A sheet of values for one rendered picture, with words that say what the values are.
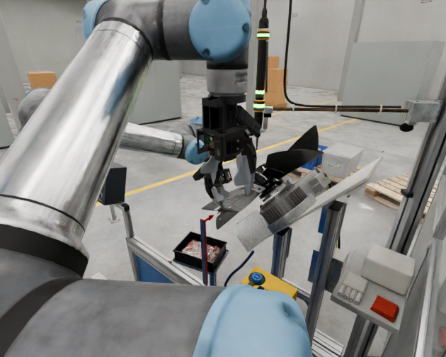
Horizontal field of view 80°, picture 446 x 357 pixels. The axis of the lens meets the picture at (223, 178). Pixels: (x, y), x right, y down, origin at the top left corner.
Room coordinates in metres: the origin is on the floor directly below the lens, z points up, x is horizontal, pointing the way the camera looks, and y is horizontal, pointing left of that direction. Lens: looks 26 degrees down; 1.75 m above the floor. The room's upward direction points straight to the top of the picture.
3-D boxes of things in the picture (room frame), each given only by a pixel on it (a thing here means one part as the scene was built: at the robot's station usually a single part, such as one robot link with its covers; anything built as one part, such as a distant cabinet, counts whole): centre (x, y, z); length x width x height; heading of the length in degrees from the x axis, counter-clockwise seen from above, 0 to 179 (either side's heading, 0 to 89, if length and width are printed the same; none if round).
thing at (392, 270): (0.86, -0.72, 0.92); 0.17 x 0.16 x 0.11; 51
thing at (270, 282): (0.61, -0.15, 1.02); 0.16 x 0.10 x 0.11; 51
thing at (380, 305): (0.69, -0.62, 0.87); 0.08 x 0.08 x 0.02; 45
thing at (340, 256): (1.04, -0.55, 0.73); 0.15 x 0.09 x 0.22; 51
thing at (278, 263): (1.12, -0.31, 0.46); 0.09 x 0.05 x 0.91; 141
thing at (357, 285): (0.79, -0.54, 0.87); 0.15 x 0.09 x 0.02; 141
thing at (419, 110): (1.04, -0.77, 1.54); 0.10 x 0.07 x 0.09; 86
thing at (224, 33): (0.41, 0.02, 1.78); 0.11 x 0.11 x 0.08; 86
